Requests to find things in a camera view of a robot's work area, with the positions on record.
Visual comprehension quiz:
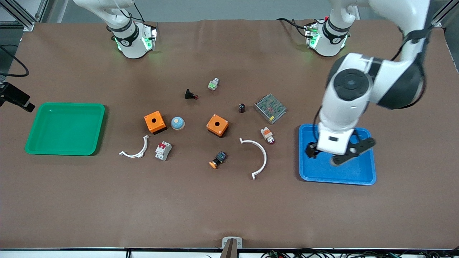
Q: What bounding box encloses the aluminium frame profile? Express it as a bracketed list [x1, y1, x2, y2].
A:
[431, 0, 459, 28]
[0, 0, 49, 32]

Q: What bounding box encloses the white orange red indicator lamp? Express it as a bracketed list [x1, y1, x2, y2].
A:
[260, 126, 276, 145]

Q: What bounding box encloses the small white curved bracket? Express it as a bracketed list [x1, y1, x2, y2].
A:
[119, 135, 150, 158]

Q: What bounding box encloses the black base cable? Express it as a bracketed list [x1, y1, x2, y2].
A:
[276, 17, 312, 38]

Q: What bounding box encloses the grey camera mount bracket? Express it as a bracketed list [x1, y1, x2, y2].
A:
[222, 237, 243, 258]

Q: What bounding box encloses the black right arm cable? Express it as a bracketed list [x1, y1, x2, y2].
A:
[0, 45, 29, 78]

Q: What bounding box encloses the white red circuit breaker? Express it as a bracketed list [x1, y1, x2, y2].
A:
[155, 141, 172, 161]

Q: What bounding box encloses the black cable bundle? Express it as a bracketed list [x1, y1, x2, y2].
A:
[261, 249, 459, 258]

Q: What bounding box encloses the large white curved bracket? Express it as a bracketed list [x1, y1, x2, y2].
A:
[240, 138, 268, 180]

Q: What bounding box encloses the blue plastic tray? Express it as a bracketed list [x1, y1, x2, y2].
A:
[298, 124, 377, 186]

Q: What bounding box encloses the green plastic tray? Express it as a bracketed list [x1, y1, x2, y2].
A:
[24, 102, 106, 156]

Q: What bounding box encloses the orange box with hole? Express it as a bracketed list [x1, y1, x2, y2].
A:
[144, 111, 167, 135]
[206, 114, 229, 138]

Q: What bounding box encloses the black pushbutton with orange cap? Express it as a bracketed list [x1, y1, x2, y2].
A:
[209, 151, 227, 169]

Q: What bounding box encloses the brown table mat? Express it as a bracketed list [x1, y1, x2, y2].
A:
[0, 19, 459, 250]

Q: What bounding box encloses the metal mesh power supply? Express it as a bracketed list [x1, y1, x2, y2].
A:
[254, 94, 287, 124]

